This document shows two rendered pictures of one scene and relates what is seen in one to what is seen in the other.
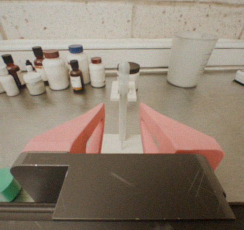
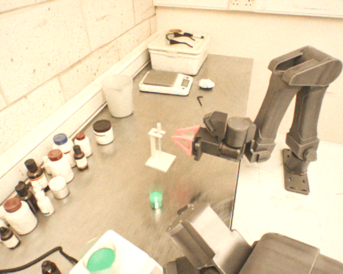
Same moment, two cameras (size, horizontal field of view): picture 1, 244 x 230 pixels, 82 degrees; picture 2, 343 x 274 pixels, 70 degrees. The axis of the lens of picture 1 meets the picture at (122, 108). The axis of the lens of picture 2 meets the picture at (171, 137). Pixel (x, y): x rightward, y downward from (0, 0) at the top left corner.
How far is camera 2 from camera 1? 0.67 m
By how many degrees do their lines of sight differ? 50
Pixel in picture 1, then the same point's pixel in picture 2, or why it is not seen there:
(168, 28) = (84, 79)
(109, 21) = (47, 101)
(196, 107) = (150, 121)
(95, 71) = (86, 144)
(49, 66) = (65, 164)
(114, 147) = (157, 161)
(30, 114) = (96, 197)
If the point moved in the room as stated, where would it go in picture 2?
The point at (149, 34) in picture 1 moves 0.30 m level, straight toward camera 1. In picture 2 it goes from (75, 91) to (130, 114)
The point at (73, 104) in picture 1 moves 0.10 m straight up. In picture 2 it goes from (103, 172) to (98, 150)
